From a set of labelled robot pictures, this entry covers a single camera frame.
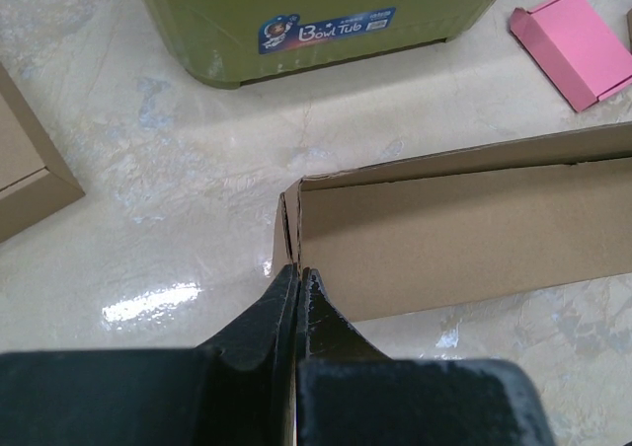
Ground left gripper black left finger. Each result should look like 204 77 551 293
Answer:
1 264 300 445

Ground olive green plastic bin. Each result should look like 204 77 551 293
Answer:
142 0 496 89

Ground brown cardboard paper box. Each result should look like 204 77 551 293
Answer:
273 123 631 321

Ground small brown cardboard box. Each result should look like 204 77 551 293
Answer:
626 9 632 50

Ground closed brown cardboard box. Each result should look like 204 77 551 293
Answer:
1 69 85 242

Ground pink sponge block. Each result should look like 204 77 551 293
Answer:
509 0 631 112

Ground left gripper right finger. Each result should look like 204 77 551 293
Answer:
296 269 555 445

